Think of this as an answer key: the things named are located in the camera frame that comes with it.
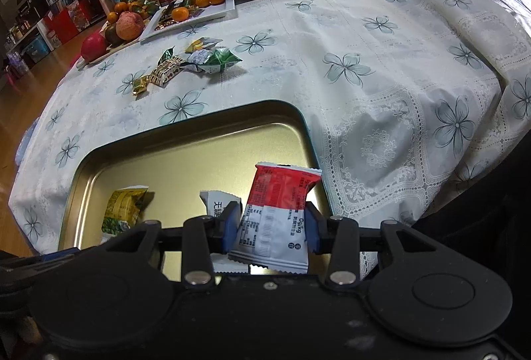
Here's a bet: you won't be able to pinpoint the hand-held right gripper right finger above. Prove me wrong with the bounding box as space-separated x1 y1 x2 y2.
304 202 436 288

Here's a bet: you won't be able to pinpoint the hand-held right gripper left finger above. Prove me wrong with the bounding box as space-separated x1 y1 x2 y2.
104 201 243 288

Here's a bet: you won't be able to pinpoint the grey white snack packet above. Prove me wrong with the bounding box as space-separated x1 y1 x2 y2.
200 190 242 220

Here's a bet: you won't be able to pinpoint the red white snack packet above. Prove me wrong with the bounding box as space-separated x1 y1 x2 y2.
228 162 323 276

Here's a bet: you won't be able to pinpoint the gold metal tray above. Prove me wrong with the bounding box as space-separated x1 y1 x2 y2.
58 101 333 287

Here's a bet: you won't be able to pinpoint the yellow green snack packet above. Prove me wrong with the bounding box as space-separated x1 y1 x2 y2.
101 186 149 245

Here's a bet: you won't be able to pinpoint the green leaf print packet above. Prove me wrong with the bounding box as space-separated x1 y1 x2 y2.
203 47 244 74

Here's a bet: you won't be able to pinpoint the brown spotted snack packet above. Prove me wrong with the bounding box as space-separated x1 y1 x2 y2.
149 57 186 88

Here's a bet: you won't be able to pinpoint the small white green packet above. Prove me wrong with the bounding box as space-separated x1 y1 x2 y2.
187 49 216 73

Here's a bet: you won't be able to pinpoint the blue cushioned stool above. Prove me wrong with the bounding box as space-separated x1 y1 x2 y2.
16 127 35 167

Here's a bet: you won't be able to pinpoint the white floral tablecloth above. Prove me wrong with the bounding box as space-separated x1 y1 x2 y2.
8 0 531 274

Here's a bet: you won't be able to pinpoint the person's dark clothing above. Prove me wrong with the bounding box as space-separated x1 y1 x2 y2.
409 142 531 303

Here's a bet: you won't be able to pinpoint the blue storage crate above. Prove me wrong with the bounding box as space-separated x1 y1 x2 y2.
23 34 55 63

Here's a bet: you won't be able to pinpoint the white rectangular plate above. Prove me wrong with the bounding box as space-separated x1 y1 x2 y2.
139 0 238 42

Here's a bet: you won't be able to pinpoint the wooden fruit board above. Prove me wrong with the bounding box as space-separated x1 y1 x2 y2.
76 26 146 68

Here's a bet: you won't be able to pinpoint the dark snack packets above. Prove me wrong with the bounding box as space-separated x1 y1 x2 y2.
155 0 195 31

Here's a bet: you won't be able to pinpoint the red apple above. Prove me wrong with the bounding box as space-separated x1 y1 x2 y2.
81 32 109 62

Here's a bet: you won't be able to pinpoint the dark round fruit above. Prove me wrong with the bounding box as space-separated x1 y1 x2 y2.
104 25 124 46

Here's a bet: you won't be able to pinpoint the pink yellow apple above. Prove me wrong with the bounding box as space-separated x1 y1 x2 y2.
115 12 145 41

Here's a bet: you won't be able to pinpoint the red box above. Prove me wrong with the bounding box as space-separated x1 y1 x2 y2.
43 7 80 46

